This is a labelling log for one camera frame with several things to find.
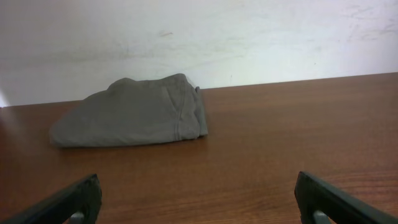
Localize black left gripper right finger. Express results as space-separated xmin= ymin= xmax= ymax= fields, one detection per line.
xmin=294 ymin=171 xmax=397 ymax=224

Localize folded grey shorts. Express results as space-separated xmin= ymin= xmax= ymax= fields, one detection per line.
xmin=49 ymin=73 xmax=208 ymax=147

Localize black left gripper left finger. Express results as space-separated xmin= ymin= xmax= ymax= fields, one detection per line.
xmin=3 ymin=174 xmax=102 ymax=224

